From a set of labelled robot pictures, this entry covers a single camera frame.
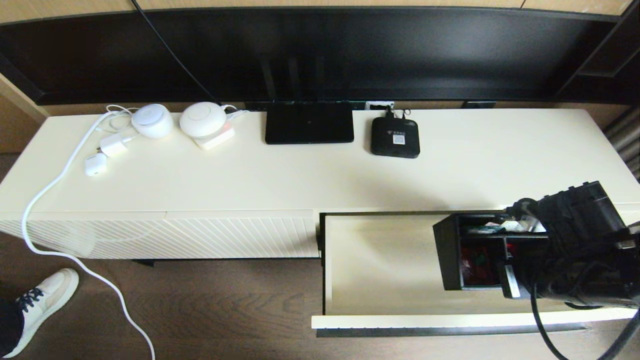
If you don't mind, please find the grey curtain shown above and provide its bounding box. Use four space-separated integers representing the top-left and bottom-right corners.
602 105 640 183

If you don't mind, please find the cream ribbed cabinet door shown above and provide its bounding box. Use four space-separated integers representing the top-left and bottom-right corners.
166 210 321 260

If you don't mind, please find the white flat charger adapter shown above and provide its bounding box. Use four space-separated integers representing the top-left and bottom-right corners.
99 133 138 158

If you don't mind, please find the black wall shelf unit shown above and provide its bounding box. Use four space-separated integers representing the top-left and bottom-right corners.
552 0 640 105

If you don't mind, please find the cream ribbed drawer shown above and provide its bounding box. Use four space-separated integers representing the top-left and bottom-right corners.
312 205 640 337

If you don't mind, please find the black set-top box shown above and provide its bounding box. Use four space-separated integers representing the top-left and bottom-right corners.
371 117 421 160

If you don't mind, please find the thick white power cable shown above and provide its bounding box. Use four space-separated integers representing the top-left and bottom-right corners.
21 110 157 360

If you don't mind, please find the black compartment organizer box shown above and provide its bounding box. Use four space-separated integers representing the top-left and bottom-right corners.
433 212 551 292

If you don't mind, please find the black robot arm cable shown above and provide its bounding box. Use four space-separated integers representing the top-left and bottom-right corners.
529 282 640 360

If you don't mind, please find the dark trouser leg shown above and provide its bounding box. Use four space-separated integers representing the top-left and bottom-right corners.
0 299 24 357

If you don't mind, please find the thin white charger cable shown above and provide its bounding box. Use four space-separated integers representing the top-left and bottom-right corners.
97 104 142 145

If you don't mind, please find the small white cube charger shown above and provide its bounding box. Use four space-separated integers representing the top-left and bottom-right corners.
84 152 109 177

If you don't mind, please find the white plug with cable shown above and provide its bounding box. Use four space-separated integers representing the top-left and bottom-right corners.
222 104 249 123

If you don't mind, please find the white round dome device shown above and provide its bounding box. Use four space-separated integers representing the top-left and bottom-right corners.
179 102 228 139
131 104 175 140

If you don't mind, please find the cream tv cabinet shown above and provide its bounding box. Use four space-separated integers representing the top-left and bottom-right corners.
0 108 640 262

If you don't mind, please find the red snack packet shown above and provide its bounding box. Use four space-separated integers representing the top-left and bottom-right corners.
460 247 494 282

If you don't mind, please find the large black television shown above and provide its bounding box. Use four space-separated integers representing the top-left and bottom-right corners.
0 7 640 106

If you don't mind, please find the white sneaker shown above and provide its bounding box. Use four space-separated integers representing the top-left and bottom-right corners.
4 268 80 359

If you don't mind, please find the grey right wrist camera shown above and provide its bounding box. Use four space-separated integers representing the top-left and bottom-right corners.
506 197 549 234

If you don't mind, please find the black router with antennas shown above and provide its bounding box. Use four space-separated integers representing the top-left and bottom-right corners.
260 56 355 146

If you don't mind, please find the white pink power strip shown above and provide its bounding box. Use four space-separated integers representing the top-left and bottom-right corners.
192 124 237 152

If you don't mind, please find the thin black hanging cable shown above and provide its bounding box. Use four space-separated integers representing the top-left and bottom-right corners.
131 0 221 105

